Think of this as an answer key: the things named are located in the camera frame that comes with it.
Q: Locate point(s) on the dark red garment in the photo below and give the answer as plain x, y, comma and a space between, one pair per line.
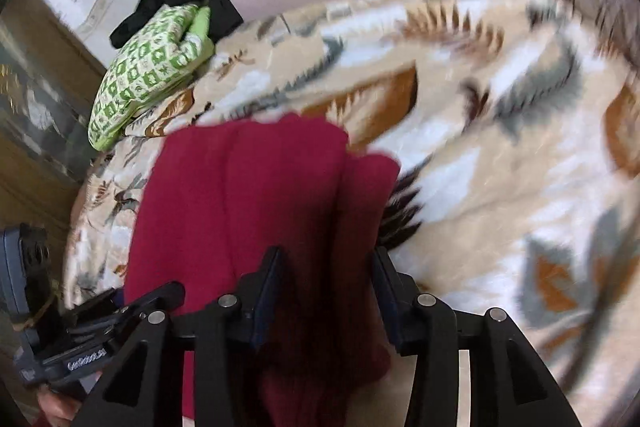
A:
225, 207

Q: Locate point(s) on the wooden glass cabinet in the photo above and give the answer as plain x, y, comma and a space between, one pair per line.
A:
30, 107

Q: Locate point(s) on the leaf print fleece blanket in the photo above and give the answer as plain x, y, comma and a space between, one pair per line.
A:
500, 157

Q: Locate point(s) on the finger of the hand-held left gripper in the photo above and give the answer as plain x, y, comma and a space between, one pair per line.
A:
150, 297

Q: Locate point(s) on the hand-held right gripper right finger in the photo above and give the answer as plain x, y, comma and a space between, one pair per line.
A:
387, 307

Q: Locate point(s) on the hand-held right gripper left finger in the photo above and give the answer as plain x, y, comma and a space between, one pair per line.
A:
267, 302

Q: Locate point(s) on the green patterned cloth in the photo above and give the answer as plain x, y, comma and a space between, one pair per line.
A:
140, 77

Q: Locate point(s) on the person's left hand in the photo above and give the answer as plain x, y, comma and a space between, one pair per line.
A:
57, 407

